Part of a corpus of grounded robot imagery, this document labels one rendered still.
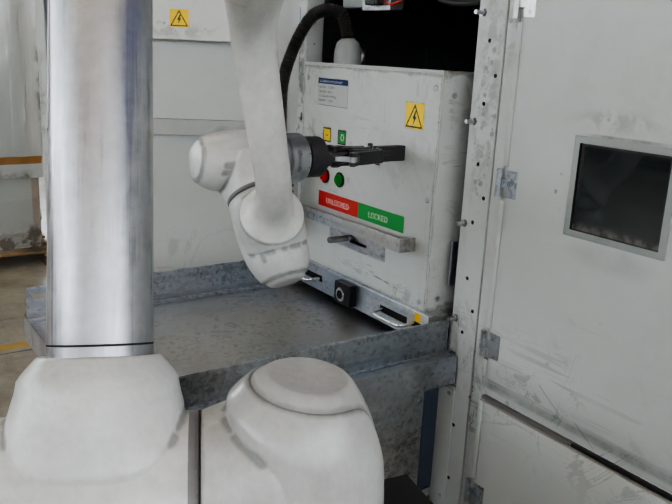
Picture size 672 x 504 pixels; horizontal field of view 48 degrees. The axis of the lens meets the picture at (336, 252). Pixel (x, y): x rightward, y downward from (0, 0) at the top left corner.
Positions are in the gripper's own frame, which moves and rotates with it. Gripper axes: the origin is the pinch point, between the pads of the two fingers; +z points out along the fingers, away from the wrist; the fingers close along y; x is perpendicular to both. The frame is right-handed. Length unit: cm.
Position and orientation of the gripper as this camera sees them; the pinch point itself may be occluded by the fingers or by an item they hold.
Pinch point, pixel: (388, 153)
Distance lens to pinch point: 149.9
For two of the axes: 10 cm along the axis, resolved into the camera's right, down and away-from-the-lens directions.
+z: 8.3, -1.1, 5.5
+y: 5.6, 2.4, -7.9
